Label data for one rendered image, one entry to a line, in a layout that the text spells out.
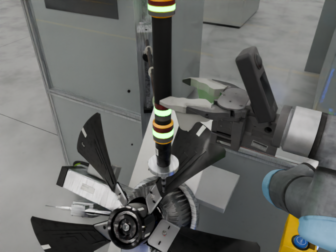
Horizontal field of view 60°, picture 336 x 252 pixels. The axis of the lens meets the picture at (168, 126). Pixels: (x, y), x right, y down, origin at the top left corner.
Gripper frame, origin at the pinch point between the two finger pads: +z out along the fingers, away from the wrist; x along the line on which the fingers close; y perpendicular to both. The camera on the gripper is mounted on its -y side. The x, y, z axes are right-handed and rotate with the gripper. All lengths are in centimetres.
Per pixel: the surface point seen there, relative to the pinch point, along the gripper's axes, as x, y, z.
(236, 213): 71, 114, -6
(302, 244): 24, 58, -34
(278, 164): 70, 69, -19
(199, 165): 10.2, 27.1, -2.2
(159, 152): -1.9, 15.5, 2.9
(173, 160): 1.5, 19.8, 1.2
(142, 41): 46, 12, 37
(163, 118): -1.5, 6.6, 1.9
